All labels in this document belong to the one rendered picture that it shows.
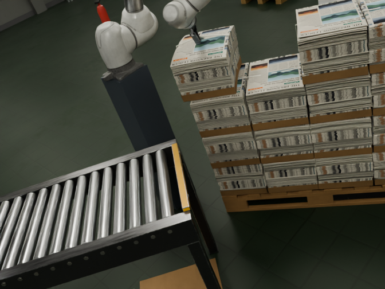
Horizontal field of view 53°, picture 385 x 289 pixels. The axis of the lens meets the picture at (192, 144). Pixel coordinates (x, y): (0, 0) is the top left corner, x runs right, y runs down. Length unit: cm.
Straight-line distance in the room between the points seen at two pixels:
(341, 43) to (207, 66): 60
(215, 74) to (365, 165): 93
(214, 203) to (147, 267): 60
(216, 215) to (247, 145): 60
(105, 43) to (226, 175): 100
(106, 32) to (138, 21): 19
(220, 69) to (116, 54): 58
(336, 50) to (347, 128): 42
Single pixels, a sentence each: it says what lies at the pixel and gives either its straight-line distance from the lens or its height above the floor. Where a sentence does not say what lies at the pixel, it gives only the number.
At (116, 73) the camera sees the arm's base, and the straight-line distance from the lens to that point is 217.
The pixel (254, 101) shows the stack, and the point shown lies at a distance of 196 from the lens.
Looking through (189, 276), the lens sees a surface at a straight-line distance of 228.
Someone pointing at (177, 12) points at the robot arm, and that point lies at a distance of 166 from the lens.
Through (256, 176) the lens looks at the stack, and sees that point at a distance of 227.
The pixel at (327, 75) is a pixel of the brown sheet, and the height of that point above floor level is 87.
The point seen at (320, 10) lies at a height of 107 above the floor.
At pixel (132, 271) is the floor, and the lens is 245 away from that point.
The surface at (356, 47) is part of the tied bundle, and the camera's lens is 186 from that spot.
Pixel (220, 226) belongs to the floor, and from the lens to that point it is 244.
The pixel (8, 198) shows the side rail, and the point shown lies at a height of 80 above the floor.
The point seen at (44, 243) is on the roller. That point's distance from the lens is 166.
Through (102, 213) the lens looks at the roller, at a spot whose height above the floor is 80.
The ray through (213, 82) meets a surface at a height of 92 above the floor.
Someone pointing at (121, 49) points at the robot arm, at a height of 114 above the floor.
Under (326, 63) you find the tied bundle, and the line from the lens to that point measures 187.
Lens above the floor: 177
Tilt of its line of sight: 34 degrees down
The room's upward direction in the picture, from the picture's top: 20 degrees counter-clockwise
